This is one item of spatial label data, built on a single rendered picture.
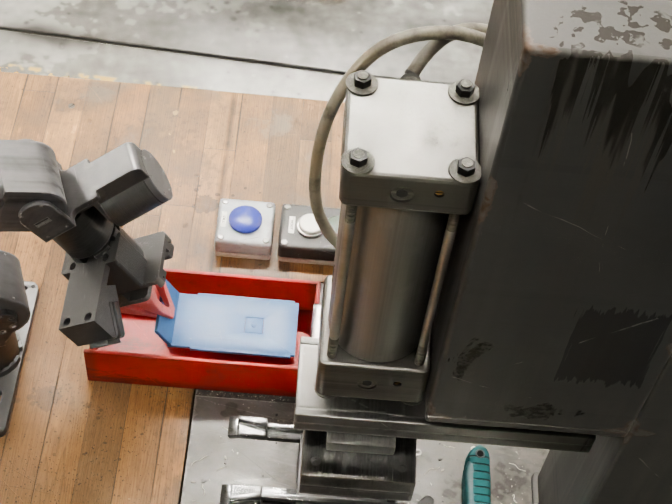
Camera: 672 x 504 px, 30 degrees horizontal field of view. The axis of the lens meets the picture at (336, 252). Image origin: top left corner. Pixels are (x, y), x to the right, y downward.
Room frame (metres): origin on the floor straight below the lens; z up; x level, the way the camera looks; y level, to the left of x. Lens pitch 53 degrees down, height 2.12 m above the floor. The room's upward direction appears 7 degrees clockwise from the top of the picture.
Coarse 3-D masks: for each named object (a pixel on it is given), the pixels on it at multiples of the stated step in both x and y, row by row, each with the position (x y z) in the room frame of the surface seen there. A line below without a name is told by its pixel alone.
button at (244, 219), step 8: (240, 208) 0.94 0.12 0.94; (248, 208) 0.94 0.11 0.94; (232, 216) 0.92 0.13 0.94; (240, 216) 0.92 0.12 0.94; (248, 216) 0.92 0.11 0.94; (256, 216) 0.93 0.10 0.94; (232, 224) 0.91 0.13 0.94; (240, 224) 0.91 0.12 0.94; (248, 224) 0.91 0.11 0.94; (256, 224) 0.91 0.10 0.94; (240, 232) 0.90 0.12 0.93; (248, 232) 0.90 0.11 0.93
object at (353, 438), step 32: (320, 416) 0.53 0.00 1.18; (352, 416) 0.53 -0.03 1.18; (384, 416) 0.54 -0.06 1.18; (416, 416) 0.55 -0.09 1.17; (320, 448) 0.52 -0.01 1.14; (352, 448) 0.52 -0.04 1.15; (384, 448) 0.52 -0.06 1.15; (544, 448) 0.54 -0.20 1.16; (576, 448) 0.54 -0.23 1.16; (320, 480) 0.49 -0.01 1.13; (352, 480) 0.50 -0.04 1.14; (384, 480) 0.50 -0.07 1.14
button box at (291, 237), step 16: (288, 208) 0.95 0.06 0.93; (304, 208) 0.95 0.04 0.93; (336, 208) 0.96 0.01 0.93; (288, 224) 0.93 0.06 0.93; (288, 240) 0.90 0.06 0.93; (304, 240) 0.91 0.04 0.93; (320, 240) 0.91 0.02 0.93; (288, 256) 0.89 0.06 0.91; (304, 256) 0.89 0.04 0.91; (320, 256) 0.89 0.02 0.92
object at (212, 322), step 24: (168, 288) 0.79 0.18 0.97; (192, 312) 0.77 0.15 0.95; (216, 312) 0.77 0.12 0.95; (240, 312) 0.78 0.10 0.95; (264, 312) 0.78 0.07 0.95; (288, 312) 0.79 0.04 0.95; (168, 336) 0.73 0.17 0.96; (192, 336) 0.74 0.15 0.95; (216, 336) 0.74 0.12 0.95; (240, 336) 0.75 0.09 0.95; (264, 336) 0.75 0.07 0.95; (288, 336) 0.75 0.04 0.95
